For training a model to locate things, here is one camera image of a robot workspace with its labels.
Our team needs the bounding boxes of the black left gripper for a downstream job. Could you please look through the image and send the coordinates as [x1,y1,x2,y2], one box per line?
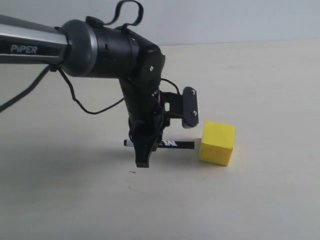
[127,91,171,169]

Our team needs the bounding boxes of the black and white marker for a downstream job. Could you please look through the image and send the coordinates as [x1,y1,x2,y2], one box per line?
[123,139,196,150]

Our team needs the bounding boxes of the yellow cube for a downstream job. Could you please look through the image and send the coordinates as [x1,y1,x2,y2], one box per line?
[198,120,236,167]

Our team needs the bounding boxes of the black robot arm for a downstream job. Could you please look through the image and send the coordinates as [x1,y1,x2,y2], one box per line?
[0,15,165,168]

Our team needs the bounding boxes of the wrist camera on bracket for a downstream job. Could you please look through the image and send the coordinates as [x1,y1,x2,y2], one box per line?
[160,86,199,129]

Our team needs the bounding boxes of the black cable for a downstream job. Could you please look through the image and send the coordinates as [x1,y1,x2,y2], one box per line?
[0,0,181,148]

